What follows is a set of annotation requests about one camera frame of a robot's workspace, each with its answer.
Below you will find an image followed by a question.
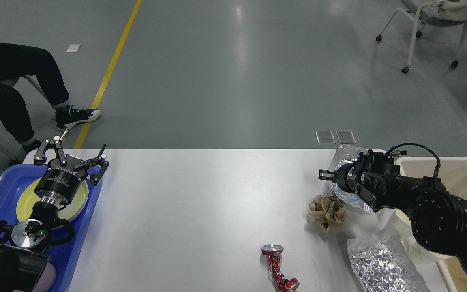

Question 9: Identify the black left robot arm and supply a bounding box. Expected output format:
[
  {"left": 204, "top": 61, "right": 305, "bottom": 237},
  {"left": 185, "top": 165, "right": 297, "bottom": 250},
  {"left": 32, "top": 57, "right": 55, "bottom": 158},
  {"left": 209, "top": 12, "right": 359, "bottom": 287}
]
[{"left": 0, "top": 136, "right": 109, "bottom": 292}]

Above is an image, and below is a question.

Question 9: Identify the pink mug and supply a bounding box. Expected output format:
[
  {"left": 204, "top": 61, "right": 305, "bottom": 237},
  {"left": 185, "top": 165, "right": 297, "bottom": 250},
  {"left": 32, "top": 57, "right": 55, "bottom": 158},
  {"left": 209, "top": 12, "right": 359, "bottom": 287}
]
[{"left": 32, "top": 263, "right": 57, "bottom": 292}]

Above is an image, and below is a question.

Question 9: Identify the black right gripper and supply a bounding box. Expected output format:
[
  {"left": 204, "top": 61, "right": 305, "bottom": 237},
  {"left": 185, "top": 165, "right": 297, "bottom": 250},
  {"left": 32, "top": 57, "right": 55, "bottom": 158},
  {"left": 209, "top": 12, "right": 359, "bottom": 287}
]
[{"left": 318, "top": 163, "right": 356, "bottom": 194}]

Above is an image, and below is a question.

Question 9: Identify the blue plastic tray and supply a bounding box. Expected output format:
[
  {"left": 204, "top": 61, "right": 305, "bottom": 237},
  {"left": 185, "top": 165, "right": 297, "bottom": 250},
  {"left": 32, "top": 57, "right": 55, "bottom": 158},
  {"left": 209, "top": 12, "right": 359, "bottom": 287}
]
[{"left": 0, "top": 164, "right": 102, "bottom": 292}]

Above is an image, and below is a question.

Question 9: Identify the white paper cup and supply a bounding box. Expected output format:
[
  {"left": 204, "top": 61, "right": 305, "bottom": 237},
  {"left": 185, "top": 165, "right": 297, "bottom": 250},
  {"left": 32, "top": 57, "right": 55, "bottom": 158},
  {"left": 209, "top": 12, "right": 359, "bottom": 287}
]
[
  {"left": 391, "top": 209, "right": 411, "bottom": 230},
  {"left": 405, "top": 236, "right": 450, "bottom": 264}
]

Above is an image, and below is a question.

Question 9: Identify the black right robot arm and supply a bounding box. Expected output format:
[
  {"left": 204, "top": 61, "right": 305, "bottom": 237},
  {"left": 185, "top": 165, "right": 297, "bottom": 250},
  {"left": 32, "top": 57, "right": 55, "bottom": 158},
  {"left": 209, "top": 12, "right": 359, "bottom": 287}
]
[{"left": 319, "top": 145, "right": 467, "bottom": 274}]

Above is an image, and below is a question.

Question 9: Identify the white wheeled chair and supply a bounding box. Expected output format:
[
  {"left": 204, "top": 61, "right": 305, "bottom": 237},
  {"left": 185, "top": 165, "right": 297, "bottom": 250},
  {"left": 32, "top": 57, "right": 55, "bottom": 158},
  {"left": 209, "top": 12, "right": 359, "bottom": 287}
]
[{"left": 375, "top": 0, "right": 467, "bottom": 74}]

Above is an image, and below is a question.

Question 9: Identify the brown paper ball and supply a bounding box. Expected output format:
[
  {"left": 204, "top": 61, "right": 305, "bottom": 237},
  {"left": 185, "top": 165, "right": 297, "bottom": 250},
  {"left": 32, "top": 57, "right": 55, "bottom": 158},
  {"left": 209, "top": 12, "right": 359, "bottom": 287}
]
[{"left": 306, "top": 195, "right": 347, "bottom": 233}]

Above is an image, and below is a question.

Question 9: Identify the beige plastic bin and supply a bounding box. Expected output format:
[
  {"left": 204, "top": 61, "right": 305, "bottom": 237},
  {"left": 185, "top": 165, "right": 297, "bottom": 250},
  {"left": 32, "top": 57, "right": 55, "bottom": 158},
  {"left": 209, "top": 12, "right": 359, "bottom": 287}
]
[{"left": 396, "top": 157, "right": 467, "bottom": 292}]

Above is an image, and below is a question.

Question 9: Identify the yellow plastic plate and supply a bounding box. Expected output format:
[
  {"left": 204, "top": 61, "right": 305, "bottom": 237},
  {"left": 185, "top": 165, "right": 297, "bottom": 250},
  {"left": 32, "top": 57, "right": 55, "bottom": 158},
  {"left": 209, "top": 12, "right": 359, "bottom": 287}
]
[{"left": 15, "top": 178, "right": 89, "bottom": 222}]

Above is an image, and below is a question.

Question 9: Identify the brown paper bag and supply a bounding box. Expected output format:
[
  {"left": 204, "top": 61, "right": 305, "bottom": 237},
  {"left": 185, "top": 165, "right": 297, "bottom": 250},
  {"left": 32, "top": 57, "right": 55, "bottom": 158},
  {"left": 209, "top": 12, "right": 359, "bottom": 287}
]
[{"left": 444, "top": 257, "right": 467, "bottom": 292}]

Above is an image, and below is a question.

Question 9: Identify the crushed red can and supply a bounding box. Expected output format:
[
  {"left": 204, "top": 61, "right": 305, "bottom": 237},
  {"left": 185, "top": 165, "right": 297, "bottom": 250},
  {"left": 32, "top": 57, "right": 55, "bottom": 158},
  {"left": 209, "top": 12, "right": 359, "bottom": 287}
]
[{"left": 261, "top": 244, "right": 300, "bottom": 292}]

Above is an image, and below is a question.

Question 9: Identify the floor outlet cover plate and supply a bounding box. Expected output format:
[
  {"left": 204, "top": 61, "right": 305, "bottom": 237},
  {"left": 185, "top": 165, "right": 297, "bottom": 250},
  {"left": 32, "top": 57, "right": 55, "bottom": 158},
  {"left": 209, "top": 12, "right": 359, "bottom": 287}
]
[{"left": 336, "top": 131, "right": 356, "bottom": 144}]

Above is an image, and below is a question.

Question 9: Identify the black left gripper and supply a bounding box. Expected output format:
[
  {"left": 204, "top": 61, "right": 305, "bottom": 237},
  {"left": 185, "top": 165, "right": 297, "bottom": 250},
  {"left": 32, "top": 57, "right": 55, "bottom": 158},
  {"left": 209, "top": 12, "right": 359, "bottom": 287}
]
[{"left": 33, "top": 131, "right": 110, "bottom": 205}]

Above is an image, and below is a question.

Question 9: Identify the seated person in black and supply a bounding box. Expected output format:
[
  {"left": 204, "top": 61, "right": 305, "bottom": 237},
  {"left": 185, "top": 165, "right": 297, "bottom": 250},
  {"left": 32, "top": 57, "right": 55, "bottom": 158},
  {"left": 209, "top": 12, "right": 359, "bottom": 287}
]
[{"left": 0, "top": 43, "right": 101, "bottom": 154}]

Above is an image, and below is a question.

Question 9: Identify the aluminium foil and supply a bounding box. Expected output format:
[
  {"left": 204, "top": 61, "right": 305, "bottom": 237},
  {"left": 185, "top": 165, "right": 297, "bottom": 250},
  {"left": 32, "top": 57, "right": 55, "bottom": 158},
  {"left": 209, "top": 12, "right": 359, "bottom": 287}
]
[{"left": 328, "top": 144, "right": 374, "bottom": 214}]

